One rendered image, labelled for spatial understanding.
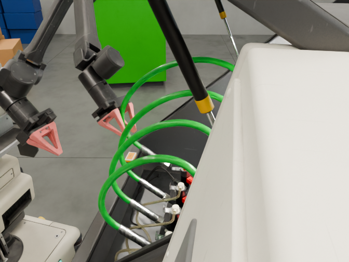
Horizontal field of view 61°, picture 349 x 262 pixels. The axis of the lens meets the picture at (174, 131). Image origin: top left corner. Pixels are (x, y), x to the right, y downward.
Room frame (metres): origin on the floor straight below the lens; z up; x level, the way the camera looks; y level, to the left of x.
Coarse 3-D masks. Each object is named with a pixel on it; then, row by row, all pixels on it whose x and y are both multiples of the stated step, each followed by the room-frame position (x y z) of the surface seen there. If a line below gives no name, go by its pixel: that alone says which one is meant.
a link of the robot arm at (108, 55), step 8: (80, 48) 0.81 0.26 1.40; (104, 48) 0.77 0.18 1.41; (112, 48) 0.76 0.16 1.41; (80, 56) 0.78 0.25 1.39; (96, 56) 0.77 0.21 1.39; (104, 56) 0.73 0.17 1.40; (112, 56) 0.73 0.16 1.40; (120, 56) 0.77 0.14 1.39; (80, 64) 0.77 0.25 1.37; (88, 64) 0.78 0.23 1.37; (96, 64) 0.73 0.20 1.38; (104, 64) 0.72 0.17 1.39; (112, 64) 0.72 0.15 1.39; (120, 64) 0.73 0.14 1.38; (104, 72) 0.72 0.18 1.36; (112, 72) 0.73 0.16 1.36
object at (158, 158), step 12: (144, 156) 0.43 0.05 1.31; (156, 156) 0.43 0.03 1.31; (168, 156) 0.42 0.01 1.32; (120, 168) 0.44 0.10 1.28; (192, 168) 0.41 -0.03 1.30; (108, 180) 0.44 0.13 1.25; (108, 216) 0.45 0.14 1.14; (120, 228) 0.44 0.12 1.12; (132, 240) 0.43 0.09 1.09; (144, 240) 0.44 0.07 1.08
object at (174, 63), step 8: (168, 64) 0.67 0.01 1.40; (176, 64) 0.66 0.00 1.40; (216, 64) 0.65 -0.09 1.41; (224, 64) 0.64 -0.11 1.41; (232, 64) 0.64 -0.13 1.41; (152, 72) 0.67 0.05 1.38; (144, 80) 0.68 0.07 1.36; (136, 88) 0.68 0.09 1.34; (128, 96) 0.68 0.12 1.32; (120, 112) 0.69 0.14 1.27; (128, 136) 0.69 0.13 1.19; (136, 144) 0.68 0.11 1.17
